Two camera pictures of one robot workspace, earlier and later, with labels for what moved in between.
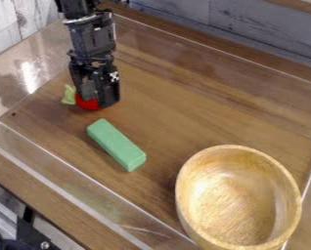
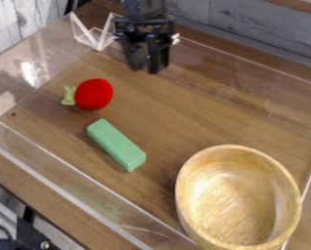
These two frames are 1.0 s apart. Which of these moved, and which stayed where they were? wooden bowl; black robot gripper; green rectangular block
Moved: black robot gripper
Stayed: wooden bowl; green rectangular block
